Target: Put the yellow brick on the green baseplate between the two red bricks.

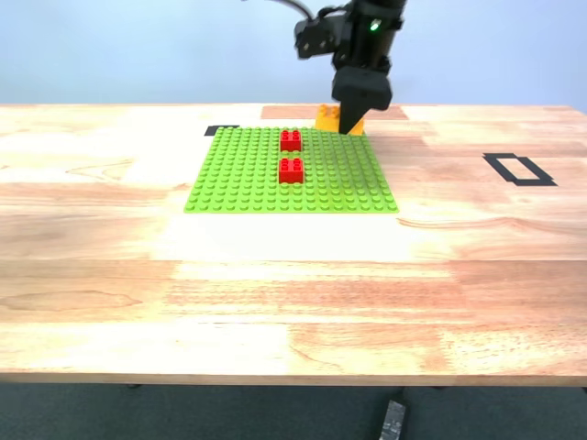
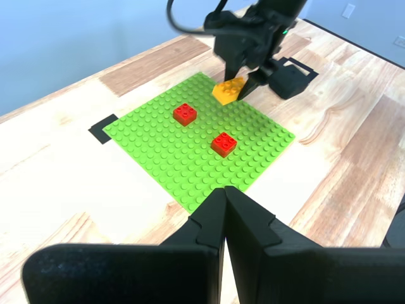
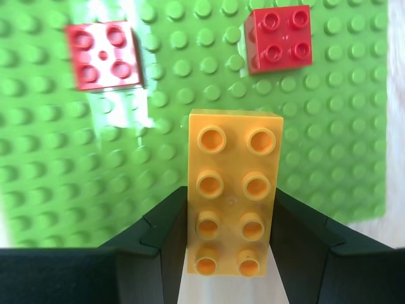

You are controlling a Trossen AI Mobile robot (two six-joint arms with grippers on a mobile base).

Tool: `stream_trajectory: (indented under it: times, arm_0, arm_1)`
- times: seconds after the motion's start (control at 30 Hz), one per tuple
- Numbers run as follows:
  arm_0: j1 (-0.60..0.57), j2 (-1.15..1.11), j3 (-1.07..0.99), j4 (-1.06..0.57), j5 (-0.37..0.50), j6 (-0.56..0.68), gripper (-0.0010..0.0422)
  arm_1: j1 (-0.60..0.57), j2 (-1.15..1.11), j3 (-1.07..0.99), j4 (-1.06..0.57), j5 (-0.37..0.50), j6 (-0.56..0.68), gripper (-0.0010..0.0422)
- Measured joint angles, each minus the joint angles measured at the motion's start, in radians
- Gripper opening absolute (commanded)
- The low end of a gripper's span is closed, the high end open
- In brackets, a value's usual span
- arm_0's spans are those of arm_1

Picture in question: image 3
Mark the red two-by-two brick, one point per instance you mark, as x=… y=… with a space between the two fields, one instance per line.
x=102 y=55
x=281 y=35

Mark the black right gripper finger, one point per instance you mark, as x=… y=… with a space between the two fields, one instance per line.
x=95 y=275
x=332 y=275

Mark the yellow two-by-four brick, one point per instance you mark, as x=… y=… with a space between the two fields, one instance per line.
x=232 y=196

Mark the green studded baseplate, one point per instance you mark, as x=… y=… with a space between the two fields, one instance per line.
x=332 y=126

